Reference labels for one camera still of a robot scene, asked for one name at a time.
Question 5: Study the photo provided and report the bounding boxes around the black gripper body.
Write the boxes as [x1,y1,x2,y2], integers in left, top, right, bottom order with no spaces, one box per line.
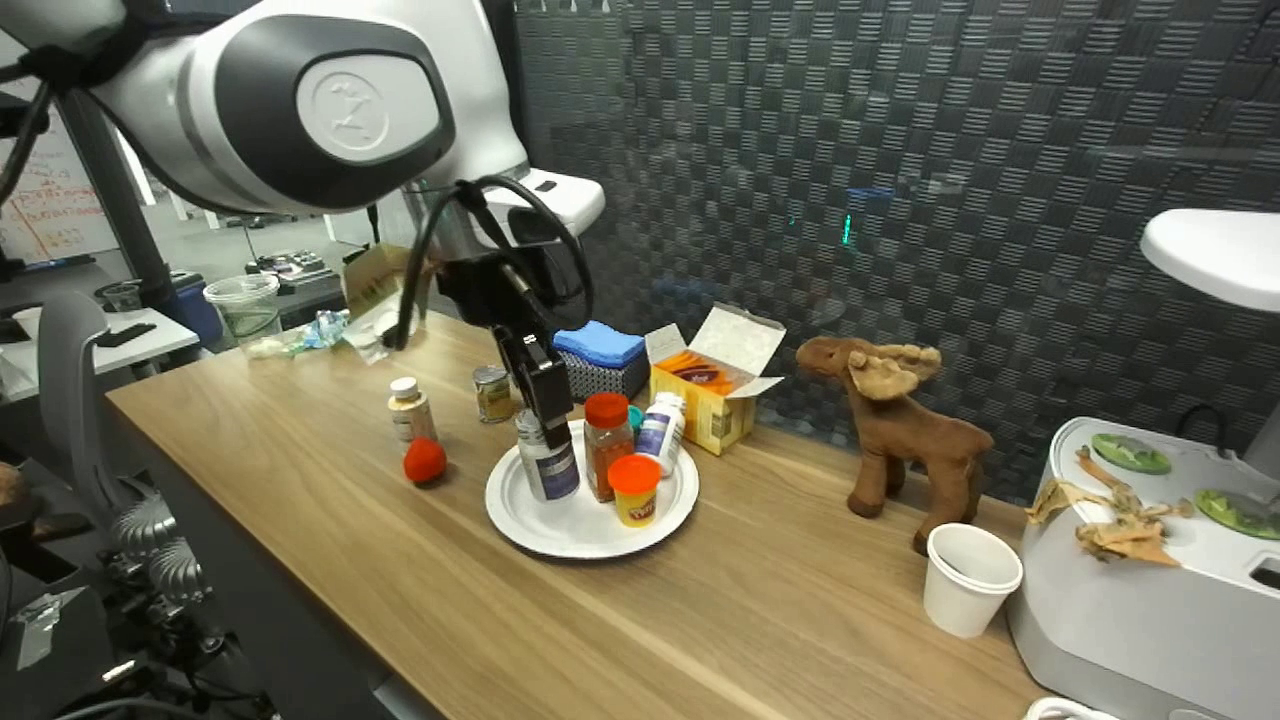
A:
[439,243,587,336]

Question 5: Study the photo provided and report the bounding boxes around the spice jar orange lid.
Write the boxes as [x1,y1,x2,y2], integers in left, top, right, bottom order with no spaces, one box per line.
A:
[586,392,634,506]

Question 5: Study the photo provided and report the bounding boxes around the white pill bottle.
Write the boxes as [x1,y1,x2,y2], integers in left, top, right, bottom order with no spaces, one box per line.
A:
[515,410,579,500]

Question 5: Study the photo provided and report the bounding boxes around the white bottle blue label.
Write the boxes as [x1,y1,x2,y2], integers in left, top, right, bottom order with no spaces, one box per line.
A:
[634,392,683,467]

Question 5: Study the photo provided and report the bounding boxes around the small tub orange lid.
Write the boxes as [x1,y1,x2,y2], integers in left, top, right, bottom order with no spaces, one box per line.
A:
[609,457,666,527]

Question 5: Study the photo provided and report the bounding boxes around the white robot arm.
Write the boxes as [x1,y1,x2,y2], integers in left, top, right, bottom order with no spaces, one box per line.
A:
[0,0,603,443]

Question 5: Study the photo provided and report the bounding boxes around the white paper plate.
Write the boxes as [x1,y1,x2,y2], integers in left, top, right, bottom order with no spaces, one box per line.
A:
[484,450,699,560]

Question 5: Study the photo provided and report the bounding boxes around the small clear jar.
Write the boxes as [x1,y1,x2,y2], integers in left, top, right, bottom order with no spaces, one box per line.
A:
[472,366,515,426]

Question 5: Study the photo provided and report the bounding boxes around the cream bottle white cap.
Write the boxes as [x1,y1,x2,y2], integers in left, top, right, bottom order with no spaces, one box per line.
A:
[387,377,438,439]

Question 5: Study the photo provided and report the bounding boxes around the red ball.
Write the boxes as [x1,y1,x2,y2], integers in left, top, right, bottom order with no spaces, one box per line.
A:
[405,439,448,485]

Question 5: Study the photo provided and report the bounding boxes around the yellow cardboard box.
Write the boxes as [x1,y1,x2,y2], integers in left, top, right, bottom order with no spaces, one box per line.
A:
[646,304,789,457]

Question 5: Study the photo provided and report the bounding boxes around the clear plastic tub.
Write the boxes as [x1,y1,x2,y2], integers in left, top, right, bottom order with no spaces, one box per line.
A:
[205,274,282,343]

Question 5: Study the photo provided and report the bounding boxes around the brown plush moose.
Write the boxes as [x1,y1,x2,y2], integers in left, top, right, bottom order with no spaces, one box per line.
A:
[798,336,998,549]

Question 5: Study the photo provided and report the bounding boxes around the white paper cup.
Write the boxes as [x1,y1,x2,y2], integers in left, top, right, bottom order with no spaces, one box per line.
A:
[926,526,1023,642]

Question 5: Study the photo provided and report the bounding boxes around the white grey appliance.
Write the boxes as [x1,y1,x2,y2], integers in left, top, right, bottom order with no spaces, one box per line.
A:
[1007,418,1280,720]

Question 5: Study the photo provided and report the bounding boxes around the white round lamp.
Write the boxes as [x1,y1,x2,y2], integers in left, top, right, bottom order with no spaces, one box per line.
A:
[1140,209,1280,311]

